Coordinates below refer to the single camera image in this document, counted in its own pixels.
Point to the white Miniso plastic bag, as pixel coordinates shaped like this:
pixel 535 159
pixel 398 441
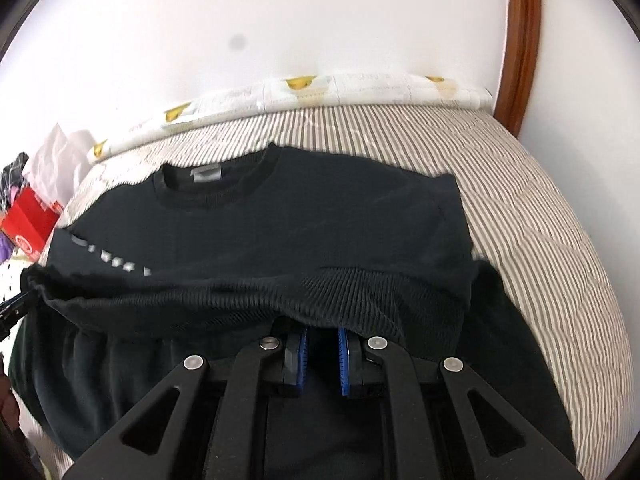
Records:
pixel 58 167

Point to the brown wooden door frame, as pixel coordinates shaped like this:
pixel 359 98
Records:
pixel 523 23

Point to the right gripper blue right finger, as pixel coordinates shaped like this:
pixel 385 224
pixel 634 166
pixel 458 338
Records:
pixel 349 358

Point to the person left hand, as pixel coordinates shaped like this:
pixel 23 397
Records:
pixel 10 411

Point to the black sweatshirt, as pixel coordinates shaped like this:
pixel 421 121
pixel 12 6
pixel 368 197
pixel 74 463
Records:
pixel 155 347

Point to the striped quilted mattress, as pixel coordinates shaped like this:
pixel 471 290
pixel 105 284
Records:
pixel 519 221

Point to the white yellow-patterned bed sheet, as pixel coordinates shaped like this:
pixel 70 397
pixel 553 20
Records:
pixel 298 93

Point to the red paper shopping bag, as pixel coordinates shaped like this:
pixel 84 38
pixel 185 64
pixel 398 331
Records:
pixel 29 222

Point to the plaid clothing in bag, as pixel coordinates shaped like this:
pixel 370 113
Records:
pixel 12 182

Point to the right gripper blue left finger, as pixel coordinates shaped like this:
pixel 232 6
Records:
pixel 295 360

